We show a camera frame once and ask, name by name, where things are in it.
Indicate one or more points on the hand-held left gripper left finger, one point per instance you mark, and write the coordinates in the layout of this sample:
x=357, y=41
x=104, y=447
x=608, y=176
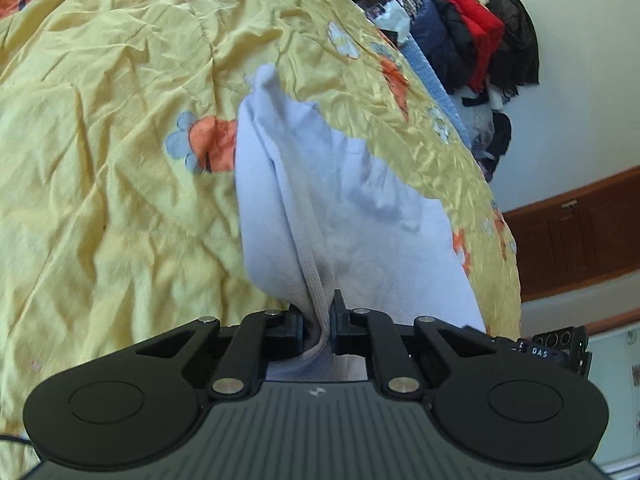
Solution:
x=295, y=332

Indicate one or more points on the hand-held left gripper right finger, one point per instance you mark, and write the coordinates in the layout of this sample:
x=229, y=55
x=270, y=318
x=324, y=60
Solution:
x=337, y=330

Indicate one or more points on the white garment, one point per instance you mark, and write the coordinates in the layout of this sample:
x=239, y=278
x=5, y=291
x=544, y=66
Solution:
x=325, y=185

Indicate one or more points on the brown wooden door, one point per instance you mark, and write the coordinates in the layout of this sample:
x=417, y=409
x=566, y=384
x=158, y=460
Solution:
x=575, y=240

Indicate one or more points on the black bag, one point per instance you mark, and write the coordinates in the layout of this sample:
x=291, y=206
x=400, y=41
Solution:
x=500, y=140

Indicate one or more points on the yellow floral blanket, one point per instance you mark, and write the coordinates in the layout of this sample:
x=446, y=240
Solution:
x=100, y=185

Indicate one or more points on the blue knitted blanket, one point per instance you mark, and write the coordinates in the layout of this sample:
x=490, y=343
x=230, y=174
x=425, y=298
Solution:
x=435, y=85

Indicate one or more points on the navy padded jacket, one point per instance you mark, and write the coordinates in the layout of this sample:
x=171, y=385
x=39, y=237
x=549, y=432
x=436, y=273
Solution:
x=437, y=35

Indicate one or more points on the black mesh garment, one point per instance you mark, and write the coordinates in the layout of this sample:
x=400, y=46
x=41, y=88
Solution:
x=515, y=40

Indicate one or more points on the printed plastic bag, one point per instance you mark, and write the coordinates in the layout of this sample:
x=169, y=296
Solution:
x=382, y=10

